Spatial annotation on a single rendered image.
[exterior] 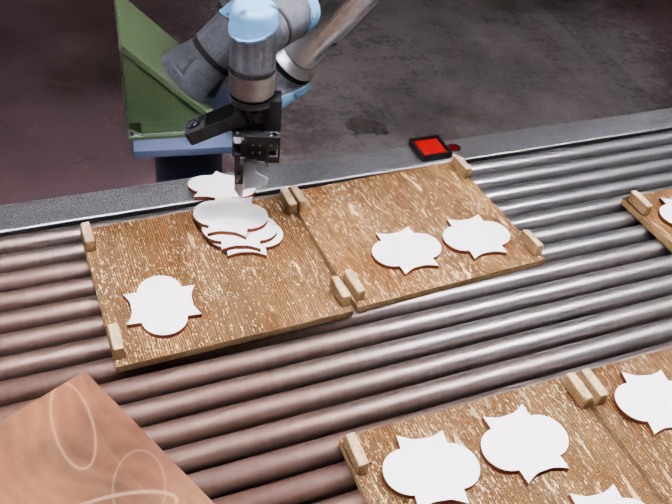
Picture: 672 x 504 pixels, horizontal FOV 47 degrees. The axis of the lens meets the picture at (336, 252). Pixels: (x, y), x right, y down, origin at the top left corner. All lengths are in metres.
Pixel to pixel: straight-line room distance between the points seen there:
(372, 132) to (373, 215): 2.04
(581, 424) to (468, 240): 0.44
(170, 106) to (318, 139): 1.73
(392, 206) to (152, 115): 0.61
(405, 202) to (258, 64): 0.52
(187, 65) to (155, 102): 0.11
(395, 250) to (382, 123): 2.22
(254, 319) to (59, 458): 0.43
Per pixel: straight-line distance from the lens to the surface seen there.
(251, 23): 1.21
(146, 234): 1.49
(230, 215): 1.48
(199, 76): 1.82
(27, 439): 1.08
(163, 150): 1.83
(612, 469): 1.26
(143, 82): 1.80
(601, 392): 1.32
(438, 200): 1.63
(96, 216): 1.58
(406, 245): 1.49
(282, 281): 1.39
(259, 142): 1.32
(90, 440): 1.06
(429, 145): 1.81
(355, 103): 3.79
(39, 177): 3.29
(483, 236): 1.55
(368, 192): 1.62
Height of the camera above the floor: 1.90
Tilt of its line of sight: 41 degrees down
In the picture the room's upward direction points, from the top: 7 degrees clockwise
